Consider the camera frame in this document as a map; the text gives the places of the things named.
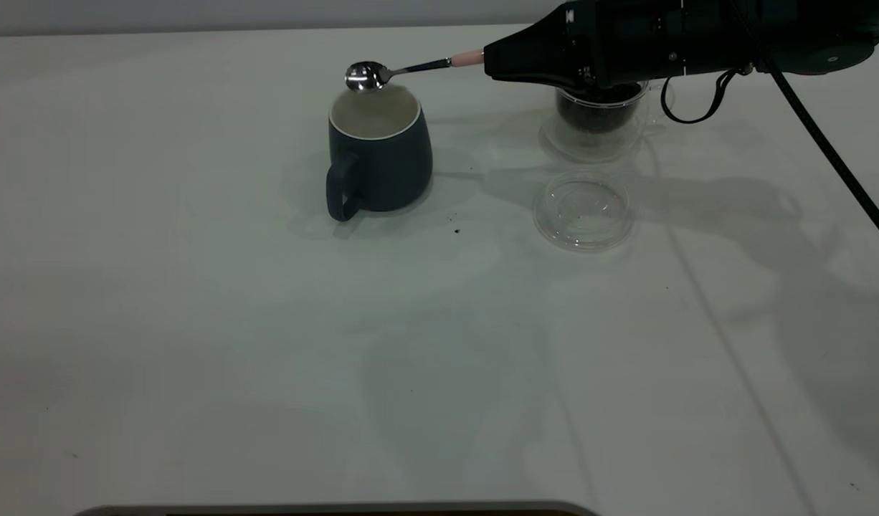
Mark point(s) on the dark grey ceramic mug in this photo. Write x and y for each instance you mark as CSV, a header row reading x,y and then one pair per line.
x,y
389,168

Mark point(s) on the clear double-wall glass cup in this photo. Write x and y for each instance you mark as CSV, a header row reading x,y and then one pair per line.
x,y
597,143

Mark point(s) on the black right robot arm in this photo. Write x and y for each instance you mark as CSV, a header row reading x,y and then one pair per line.
x,y
805,32

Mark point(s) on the pile of coffee beans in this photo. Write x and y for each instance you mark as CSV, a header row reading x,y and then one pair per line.
x,y
597,111

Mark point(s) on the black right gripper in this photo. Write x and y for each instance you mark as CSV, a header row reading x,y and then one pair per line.
x,y
633,39

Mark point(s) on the clear glass saucer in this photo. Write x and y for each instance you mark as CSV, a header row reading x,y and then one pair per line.
x,y
583,218

